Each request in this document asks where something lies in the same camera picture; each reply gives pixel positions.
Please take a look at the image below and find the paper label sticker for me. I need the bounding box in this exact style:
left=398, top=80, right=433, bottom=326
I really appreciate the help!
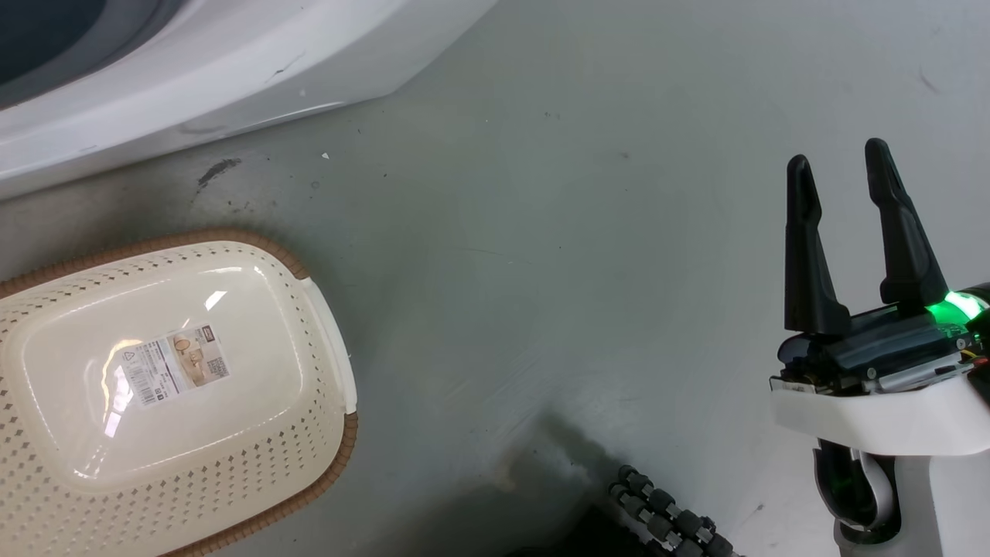
left=121, top=323, right=232, bottom=408

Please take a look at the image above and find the cream perforated laundry basket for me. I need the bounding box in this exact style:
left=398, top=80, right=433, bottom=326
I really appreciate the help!
left=0, top=228, right=359, bottom=557

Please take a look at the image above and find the white washing machine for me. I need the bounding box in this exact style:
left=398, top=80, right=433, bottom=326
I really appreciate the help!
left=0, top=0, right=497, bottom=201

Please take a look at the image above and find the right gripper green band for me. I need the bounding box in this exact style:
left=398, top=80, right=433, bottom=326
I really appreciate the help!
left=770, top=138, right=990, bottom=397

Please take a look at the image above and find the black roller base wheel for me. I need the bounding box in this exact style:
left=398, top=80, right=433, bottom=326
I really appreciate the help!
left=608, top=465, right=737, bottom=557

